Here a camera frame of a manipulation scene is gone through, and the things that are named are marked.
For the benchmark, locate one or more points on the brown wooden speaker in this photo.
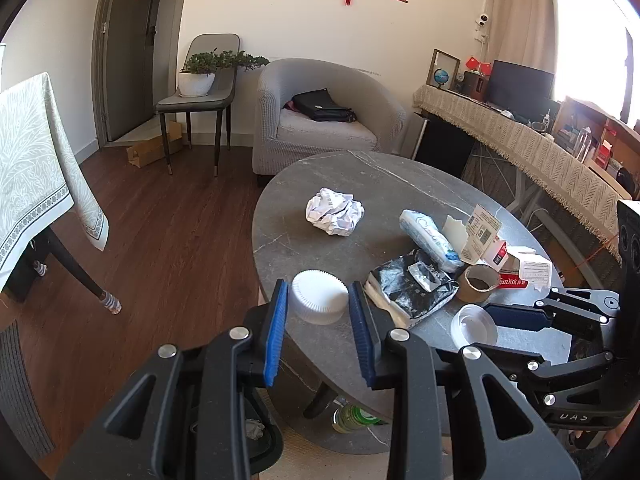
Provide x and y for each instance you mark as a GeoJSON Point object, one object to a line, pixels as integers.
{"type": "Point", "coordinates": [475, 86]}

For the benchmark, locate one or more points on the black desk panel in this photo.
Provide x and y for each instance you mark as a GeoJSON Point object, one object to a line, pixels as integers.
{"type": "Point", "coordinates": [445, 142]}

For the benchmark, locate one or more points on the blue white tissue pack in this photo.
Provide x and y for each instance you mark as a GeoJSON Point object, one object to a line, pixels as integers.
{"type": "Point", "coordinates": [425, 232]}

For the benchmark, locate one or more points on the brown cardboard tape core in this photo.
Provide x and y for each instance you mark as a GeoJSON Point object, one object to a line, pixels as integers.
{"type": "Point", "coordinates": [467, 292]}

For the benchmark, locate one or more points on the white paper bowl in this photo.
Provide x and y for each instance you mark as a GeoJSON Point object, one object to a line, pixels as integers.
{"type": "Point", "coordinates": [320, 295]}

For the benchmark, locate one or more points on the black computer monitor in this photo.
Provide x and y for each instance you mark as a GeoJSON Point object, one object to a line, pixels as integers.
{"type": "Point", "coordinates": [520, 82]}

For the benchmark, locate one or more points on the brown cardboard box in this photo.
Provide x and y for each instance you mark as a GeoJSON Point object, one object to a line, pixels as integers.
{"type": "Point", "coordinates": [150, 150]}

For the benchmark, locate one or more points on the small red flag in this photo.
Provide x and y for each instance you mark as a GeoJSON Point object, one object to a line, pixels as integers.
{"type": "Point", "coordinates": [485, 66]}
{"type": "Point", "coordinates": [472, 62]}

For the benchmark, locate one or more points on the black trash bin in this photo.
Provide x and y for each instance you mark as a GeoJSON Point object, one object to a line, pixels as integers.
{"type": "Point", "coordinates": [267, 442]}

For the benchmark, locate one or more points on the wooden picture frame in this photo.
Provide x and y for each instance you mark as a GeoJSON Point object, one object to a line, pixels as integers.
{"type": "Point", "coordinates": [445, 60]}

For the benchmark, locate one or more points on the black table leg striped sock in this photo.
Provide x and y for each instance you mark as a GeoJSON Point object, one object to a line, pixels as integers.
{"type": "Point", "coordinates": [75, 260]}
{"type": "Point", "coordinates": [40, 269]}

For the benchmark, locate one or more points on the dark ribbed mat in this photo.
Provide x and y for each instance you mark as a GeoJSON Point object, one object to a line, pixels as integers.
{"type": "Point", "coordinates": [20, 390]}

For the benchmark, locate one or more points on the bright window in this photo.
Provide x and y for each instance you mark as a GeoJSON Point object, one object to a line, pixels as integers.
{"type": "Point", "coordinates": [590, 35]}

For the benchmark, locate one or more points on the small blue globe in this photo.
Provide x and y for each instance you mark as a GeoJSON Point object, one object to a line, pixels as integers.
{"type": "Point", "coordinates": [441, 76]}

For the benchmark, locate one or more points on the grey dining chair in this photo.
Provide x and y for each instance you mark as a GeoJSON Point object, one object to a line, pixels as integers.
{"type": "Point", "coordinates": [210, 45]}

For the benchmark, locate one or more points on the green plastic bottle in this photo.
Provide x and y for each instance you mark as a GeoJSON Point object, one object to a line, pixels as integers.
{"type": "Point", "coordinates": [350, 417]}

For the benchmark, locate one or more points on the pink cloth item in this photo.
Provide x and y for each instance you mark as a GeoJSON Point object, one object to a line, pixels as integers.
{"type": "Point", "coordinates": [290, 106]}

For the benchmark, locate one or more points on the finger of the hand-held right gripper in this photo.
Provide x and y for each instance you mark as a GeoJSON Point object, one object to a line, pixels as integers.
{"type": "Point", "coordinates": [522, 356]}
{"type": "Point", "coordinates": [515, 317]}

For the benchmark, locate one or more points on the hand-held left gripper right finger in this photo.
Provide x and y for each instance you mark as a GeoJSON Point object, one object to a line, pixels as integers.
{"type": "Point", "coordinates": [361, 340]}

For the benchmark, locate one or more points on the grey door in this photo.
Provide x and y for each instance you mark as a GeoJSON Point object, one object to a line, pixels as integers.
{"type": "Point", "coordinates": [127, 60]}

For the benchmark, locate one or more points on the black white plastic bag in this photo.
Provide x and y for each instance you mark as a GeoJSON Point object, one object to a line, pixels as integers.
{"type": "Point", "coordinates": [405, 292]}

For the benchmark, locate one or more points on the pale green patterned tablecloth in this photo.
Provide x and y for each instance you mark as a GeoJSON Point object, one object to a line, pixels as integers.
{"type": "Point", "coordinates": [35, 160]}

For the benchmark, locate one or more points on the black handbag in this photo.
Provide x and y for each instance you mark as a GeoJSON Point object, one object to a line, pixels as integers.
{"type": "Point", "coordinates": [320, 105]}

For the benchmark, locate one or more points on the grey armchair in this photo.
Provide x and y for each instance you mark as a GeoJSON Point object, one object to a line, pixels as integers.
{"type": "Point", "coordinates": [325, 130]}

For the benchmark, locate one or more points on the person's right hand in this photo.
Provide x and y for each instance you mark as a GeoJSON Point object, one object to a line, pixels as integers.
{"type": "Point", "coordinates": [607, 440]}

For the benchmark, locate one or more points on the beige fringed table runner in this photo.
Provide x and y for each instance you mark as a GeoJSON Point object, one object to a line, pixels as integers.
{"type": "Point", "coordinates": [525, 145]}

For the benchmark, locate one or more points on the white paper ball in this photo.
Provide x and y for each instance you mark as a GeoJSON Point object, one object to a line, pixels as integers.
{"type": "Point", "coordinates": [332, 212]}

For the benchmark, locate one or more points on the white security camera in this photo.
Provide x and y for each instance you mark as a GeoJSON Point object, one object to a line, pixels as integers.
{"type": "Point", "coordinates": [483, 21]}

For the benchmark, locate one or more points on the potted green plant white pot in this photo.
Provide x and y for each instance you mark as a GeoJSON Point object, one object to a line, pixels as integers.
{"type": "Point", "coordinates": [196, 85]}

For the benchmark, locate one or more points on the small white printed box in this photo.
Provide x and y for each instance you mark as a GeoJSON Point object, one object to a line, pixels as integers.
{"type": "Point", "coordinates": [537, 270]}

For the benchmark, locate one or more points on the torn white cardboard box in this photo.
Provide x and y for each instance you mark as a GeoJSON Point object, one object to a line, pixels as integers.
{"type": "Point", "coordinates": [482, 230]}

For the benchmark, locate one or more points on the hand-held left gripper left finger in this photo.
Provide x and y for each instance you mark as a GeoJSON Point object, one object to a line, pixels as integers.
{"type": "Point", "coordinates": [275, 330]}

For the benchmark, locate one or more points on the small crumpled paper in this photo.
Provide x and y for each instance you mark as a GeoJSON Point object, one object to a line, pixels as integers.
{"type": "Point", "coordinates": [254, 430]}

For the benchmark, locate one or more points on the wooden desktop shelf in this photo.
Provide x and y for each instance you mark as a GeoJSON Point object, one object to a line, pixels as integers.
{"type": "Point", "coordinates": [620, 140]}

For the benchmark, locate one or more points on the red white card package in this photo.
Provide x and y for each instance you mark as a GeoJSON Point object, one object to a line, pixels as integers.
{"type": "Point", "coordinates": [500, 257]}

